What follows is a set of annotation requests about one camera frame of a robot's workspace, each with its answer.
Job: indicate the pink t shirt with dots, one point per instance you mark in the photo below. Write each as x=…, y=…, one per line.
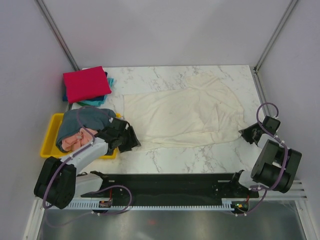
x=76, y=141

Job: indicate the folded turquoise t shirt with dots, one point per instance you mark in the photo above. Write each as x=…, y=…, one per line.
x=98, y=103

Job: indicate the white slotted cable duct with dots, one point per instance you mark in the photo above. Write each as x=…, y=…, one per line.
x=95, y=204

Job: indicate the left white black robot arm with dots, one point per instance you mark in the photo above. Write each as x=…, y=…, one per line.
x=60, y=179

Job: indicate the grey blue t shirt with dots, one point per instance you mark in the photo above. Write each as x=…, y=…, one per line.
x=91, y=118

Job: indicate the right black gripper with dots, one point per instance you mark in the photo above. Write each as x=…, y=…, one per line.
x=245, y=132

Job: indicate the folded magenta t shirt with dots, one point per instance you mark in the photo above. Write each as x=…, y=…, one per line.
x=86, y=83

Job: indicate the folded navy blue t shirt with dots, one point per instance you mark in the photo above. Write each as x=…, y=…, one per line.
x=65, y=96

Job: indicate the yellow plastic tray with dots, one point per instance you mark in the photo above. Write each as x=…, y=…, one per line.
x=49, y=147

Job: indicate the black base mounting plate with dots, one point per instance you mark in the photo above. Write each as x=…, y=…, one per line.
x=170, y=188

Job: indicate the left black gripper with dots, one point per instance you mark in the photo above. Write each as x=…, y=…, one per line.
x=133, y=141

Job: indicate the cream white t shirt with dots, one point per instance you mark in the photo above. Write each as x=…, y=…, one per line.
x=207, y=112

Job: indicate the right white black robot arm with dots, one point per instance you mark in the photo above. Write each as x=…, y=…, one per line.
x=276, y=166

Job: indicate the folded green t shirt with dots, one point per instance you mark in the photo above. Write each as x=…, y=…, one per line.
x=84, y=105

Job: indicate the left aluminium frame post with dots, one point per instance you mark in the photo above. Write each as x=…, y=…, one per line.
x=57, y=33

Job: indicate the aluminium extrusion rail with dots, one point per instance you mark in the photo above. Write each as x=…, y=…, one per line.
x=295, y=193

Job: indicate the right aluminium frame post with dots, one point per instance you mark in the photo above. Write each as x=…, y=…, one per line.
x=276, y=33

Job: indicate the aluminium frame post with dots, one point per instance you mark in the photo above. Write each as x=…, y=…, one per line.
x=276, y=33
x=57, y=33

